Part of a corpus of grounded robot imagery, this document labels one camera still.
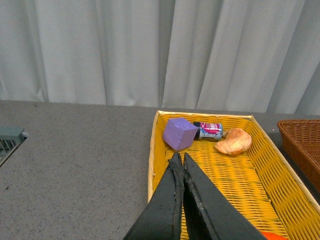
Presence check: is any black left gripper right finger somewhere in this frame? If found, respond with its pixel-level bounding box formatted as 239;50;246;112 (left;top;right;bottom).
183;153;266;240

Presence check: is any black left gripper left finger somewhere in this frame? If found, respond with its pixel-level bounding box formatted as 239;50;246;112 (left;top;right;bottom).
124;152;185;240

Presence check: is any yellow woven basket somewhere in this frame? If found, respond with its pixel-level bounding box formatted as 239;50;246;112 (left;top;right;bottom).
147;110;320;240

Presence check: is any brown wicker basket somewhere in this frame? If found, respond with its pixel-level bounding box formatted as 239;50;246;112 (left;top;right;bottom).
277;119;320;190

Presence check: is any orange object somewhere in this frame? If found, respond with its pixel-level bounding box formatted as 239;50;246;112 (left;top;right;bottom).
261;231;288;240

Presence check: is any golden bread croissant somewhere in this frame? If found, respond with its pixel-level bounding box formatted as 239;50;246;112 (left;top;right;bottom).
215;127;253;156

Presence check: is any small black-capped bottle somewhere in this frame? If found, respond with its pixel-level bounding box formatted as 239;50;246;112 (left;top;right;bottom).
193;121;223;141

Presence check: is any purple foam block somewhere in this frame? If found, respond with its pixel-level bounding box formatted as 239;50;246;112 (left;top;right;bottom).
162;117;198;151

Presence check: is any grey pleated curtain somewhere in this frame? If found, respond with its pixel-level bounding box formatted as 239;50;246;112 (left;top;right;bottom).
0;0;320;115

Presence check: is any grey plastic crate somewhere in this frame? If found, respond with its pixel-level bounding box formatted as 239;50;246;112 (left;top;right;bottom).
0;126;29;167

